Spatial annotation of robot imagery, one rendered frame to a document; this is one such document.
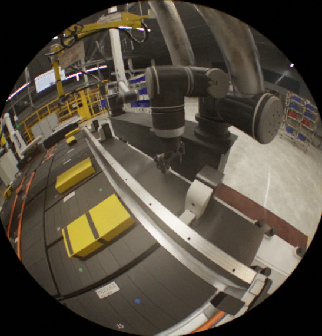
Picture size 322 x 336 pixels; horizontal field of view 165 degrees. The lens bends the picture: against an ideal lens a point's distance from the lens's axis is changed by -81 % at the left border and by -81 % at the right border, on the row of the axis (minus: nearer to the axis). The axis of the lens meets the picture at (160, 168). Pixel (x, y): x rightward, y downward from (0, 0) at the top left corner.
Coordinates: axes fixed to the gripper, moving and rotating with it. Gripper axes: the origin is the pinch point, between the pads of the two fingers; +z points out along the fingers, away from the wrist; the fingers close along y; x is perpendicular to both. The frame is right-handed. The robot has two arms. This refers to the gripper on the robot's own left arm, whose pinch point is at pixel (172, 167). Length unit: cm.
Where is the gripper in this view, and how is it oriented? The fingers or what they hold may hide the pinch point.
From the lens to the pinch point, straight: 48.7
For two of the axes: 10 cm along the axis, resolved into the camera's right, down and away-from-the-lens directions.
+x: -6.8, -4.2, 6.0
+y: 7.3, -5.1, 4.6
